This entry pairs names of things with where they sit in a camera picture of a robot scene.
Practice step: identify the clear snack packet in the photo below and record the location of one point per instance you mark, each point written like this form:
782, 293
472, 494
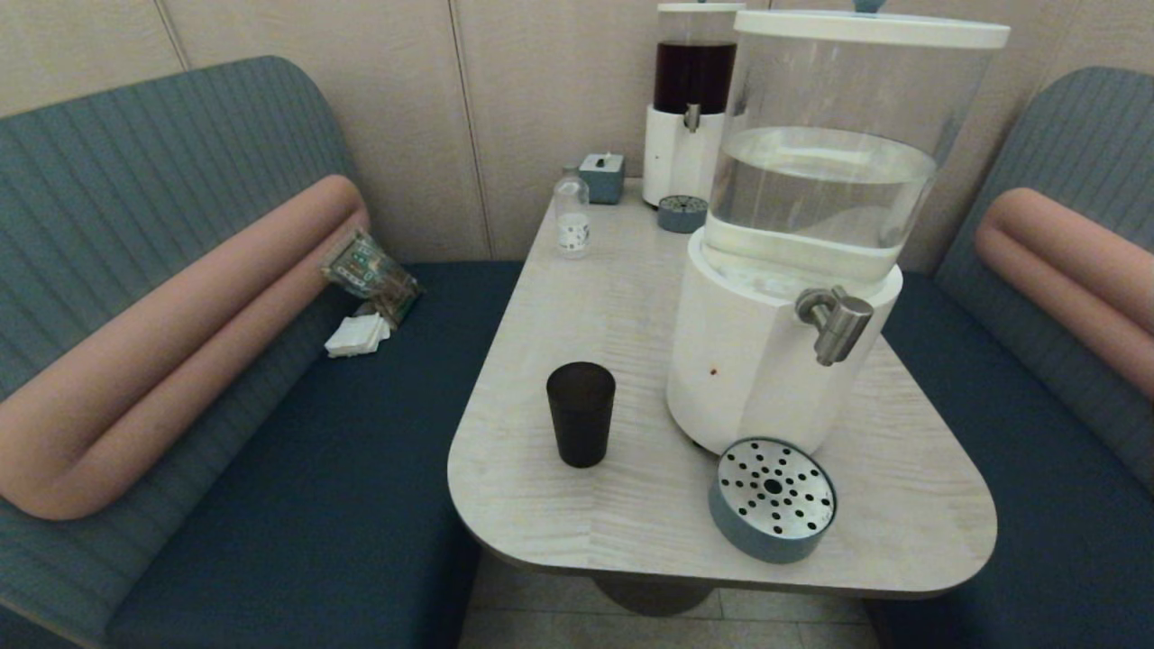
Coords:
370, 270

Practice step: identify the teal upholstered bench sofa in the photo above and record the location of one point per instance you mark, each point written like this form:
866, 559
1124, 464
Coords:
135, 162
1064, 505

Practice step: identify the small white dispenser lid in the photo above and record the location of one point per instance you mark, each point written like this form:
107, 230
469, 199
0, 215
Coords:
694, 7

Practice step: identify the large white dispenser lid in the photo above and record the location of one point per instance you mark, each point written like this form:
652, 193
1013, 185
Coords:
865, 30

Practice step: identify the large silver metal tap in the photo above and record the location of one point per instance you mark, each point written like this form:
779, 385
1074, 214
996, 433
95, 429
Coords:
838, 324

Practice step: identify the small silver metal tap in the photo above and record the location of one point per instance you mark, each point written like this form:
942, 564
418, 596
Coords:
692, 117

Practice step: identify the clear plastic bottle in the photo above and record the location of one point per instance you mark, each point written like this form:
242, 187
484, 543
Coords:
572, 221

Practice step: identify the large blue drip tray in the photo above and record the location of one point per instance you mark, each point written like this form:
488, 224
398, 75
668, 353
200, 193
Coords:
773, 500

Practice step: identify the small blue drip tray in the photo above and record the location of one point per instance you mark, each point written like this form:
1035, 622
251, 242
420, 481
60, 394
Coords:
682, 214

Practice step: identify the dark drink dispenser white base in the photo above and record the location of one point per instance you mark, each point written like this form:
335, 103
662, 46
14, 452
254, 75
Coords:
676, 153

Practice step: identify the black plastic cup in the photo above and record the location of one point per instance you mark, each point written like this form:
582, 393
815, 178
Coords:
581, 415

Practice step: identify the dark table pedestal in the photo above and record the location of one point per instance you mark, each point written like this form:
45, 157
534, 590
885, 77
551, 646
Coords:
654, 597

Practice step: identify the clear water dispenser white base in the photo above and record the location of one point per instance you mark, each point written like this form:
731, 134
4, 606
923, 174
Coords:
748, 361

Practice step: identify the small blue box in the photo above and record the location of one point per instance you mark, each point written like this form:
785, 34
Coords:
602, 178

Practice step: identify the white paper napkins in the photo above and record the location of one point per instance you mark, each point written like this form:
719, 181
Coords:
356, 335

